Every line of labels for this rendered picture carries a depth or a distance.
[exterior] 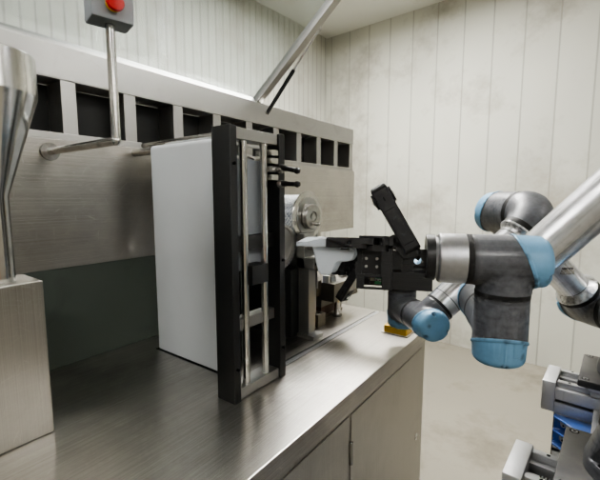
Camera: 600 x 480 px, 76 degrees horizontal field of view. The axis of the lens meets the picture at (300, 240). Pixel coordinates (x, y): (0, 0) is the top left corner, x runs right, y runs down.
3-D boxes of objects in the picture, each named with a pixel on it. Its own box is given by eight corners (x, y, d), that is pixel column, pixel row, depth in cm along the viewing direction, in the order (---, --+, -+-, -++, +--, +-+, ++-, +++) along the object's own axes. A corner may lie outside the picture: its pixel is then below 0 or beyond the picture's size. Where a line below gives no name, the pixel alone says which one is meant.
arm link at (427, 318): (589, 217, 91) (438, 357, 88) (550, 215, 101) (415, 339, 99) (564, 179, 88) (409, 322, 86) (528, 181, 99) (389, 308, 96)
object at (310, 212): (322, 208, 116) (317, 231, 114) (316, 208, 117) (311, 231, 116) (309, 200, 110) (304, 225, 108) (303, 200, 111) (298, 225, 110)
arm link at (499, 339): (512, 346, 64) (516, 281, 63) (535, 376, 53) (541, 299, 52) (462, 341, 66) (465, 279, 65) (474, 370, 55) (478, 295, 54)
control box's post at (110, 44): (113, 139, 69) (108, 22, 66) (110, 140, 70) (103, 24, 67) (122, 141, 70) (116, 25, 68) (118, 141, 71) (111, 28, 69)
